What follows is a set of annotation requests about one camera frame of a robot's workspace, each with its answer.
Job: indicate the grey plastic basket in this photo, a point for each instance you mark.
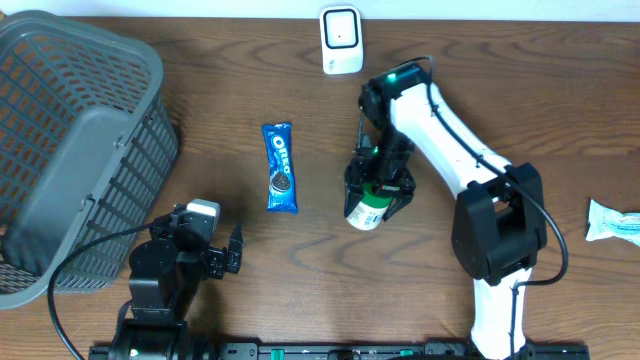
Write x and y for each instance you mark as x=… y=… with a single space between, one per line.
x=86 y=147

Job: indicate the white barcode scanner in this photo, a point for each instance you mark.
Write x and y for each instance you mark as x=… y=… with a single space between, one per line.
x=341 y=40

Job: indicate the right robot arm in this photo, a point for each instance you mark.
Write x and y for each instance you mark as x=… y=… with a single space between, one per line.
x=497 y=229

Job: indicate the blue Oreo cookie pack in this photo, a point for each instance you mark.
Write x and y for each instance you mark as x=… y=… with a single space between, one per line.
x=282 y=181

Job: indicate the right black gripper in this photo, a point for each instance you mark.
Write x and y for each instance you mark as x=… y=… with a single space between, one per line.
x=357 y=174

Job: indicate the green lid jar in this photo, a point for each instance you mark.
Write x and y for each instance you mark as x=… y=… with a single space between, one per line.
x=369 y=211

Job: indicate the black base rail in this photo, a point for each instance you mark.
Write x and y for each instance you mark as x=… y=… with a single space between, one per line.
x=432 y=350

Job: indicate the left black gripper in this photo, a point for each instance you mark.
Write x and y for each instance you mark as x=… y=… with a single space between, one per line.
x=217 y=258

